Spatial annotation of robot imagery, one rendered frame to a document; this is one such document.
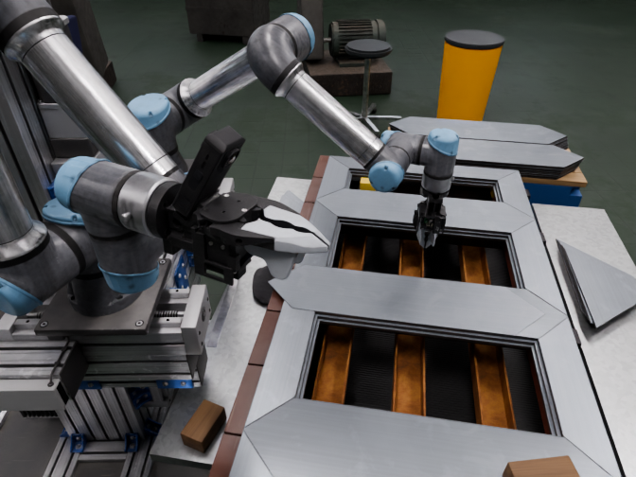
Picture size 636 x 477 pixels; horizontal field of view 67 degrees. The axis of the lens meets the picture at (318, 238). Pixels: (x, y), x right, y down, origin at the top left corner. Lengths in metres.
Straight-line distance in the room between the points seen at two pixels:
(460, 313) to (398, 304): 0.16
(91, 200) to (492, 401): 1.08
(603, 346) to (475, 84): 2.98
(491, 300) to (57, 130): 1.14
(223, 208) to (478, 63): 3.68
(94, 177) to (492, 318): 1.02
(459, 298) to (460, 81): 2.99
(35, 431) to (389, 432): 1.35
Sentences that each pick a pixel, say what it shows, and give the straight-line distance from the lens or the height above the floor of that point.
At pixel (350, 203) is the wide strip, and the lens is 1.68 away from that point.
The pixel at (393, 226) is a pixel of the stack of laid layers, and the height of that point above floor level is 0.83.
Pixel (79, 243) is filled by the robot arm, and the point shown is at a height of 1.23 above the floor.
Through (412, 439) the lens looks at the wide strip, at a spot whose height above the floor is 0.84.
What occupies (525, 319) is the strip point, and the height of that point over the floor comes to 0.84.
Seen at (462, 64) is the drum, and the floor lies 0.57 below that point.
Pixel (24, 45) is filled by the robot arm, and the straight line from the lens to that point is 0.82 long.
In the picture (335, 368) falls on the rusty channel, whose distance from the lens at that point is 1.36.
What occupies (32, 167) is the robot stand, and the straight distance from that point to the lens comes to 1.17.
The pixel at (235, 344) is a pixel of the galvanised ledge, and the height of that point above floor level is 0.68.
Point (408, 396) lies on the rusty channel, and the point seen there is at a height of 0.68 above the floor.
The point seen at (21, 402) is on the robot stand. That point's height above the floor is 0.91.
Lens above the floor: 1.76
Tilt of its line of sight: 37 degrees down
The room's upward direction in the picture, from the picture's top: straight up
